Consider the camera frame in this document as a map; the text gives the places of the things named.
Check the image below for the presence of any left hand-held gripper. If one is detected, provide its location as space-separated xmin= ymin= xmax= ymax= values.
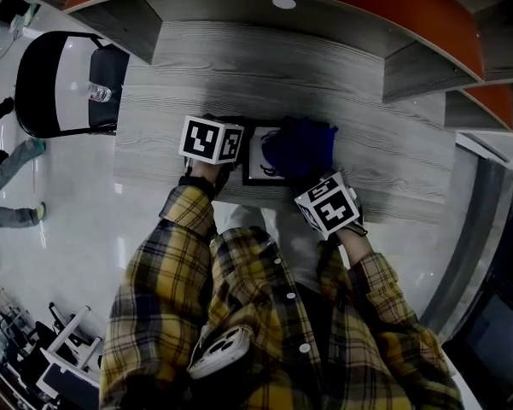
xmin=178 ymin=113 xmax=246 ymax=187

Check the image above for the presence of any white phone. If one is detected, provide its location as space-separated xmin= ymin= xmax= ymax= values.
xmin=187 ymin=324 xmax=256 ymax=380

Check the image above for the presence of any black-framed glass door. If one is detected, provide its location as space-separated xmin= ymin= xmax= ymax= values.
xmin=443 ymin=160 xmax=513 ymax=410

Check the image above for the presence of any black folding chair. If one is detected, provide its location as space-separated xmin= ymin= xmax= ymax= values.
xmin=15 ymin=30 xmax=131 ymax=139

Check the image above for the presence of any blue cloth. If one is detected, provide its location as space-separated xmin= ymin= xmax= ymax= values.
xmin=259 ymin=115 xmax=340 ymax=179

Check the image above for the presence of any person's light grey garment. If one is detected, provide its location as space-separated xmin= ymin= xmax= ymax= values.
xmin=224 ymin=205 xmax=326 ymax=295

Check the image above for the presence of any yellow plaid shirt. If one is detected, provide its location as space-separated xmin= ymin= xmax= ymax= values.
xmin=97 ymin=184 xmax=467 ymax=410

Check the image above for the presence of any grey wooden desk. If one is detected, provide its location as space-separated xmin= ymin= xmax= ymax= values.
xmin=113 ymin=19 xmax=458 ymax=226

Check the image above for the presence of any person's left forearm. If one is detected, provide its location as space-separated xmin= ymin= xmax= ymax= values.
xmin=109 ymin=160 xmax=219 ymax=315

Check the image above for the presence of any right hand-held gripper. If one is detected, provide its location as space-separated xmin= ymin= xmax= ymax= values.
xmin=293 ymin=171 xmax=364 ymax=241

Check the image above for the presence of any white metal stand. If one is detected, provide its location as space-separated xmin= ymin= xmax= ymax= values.
xmin=35 ymin=303 xmax=106 ymax=401

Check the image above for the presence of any clear plastic water bottle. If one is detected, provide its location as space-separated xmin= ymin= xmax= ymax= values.
xmin=87 ymin=82 xmax=114 ymax=103

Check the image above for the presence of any black framed antler picture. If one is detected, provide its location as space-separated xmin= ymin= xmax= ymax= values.
xmin=242 ymin=120 xmax=339 ymax=187

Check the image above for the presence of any person's right forearm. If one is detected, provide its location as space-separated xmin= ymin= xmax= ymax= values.
xmin=336 ymin=224 xmax=433 ymax=345

